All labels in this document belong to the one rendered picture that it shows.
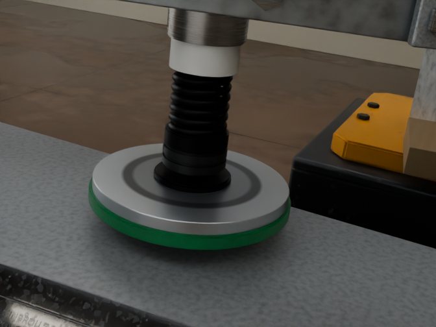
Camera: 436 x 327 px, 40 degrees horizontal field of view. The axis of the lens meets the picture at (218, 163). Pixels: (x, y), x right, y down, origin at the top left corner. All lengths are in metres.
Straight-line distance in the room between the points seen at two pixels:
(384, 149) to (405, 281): 0.57
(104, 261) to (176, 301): 0.09
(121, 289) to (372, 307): 0.23
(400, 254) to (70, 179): 0.40
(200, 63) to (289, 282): 0.23
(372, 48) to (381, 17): 6.11
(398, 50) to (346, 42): 0.55
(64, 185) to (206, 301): 0.28
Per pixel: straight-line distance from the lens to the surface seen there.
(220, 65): 0.58
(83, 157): 0.84
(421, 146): 1.06
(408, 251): 0.70
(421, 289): 0.64
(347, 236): 0.70
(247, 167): 0.69
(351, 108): 1.59
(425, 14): 0.54
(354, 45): 6.69
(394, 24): 0.56
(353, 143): 1.19
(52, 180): 0.77
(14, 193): 0.73
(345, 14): 0.55
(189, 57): 0.58
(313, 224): 0.71
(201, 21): 0.56
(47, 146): 0.87
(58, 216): 0.68
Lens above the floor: 1.13
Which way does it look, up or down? 21 degrees down
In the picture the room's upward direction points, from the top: 7 degrees clockwise
